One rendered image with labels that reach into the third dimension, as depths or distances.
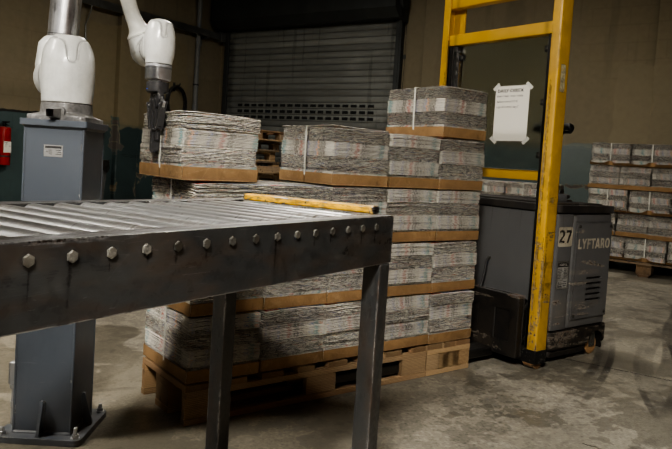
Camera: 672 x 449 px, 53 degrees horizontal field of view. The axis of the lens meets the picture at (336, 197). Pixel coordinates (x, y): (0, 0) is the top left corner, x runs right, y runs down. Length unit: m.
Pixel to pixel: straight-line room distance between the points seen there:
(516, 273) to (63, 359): 2.23
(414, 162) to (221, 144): 0.91
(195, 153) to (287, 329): 0.76
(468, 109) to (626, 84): 5.91
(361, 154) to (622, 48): 6.59
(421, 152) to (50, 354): 1.62
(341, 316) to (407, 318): 0.36
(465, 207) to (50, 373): 1.84
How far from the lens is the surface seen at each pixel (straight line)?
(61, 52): 2.27
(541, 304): 3.34
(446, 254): 3.05
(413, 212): 2.89
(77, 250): 0.99
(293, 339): 2.58
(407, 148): 2.84
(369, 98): 10.06
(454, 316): 3.16
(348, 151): 2.63
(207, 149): 2.29
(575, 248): 3.59
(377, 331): 1.71
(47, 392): 2.36
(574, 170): 8.93
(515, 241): 3.57
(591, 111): 8.95
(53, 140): 2.24
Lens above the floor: 0.93
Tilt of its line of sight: 3 degrees down
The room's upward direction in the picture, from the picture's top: 4 degrees clockwise
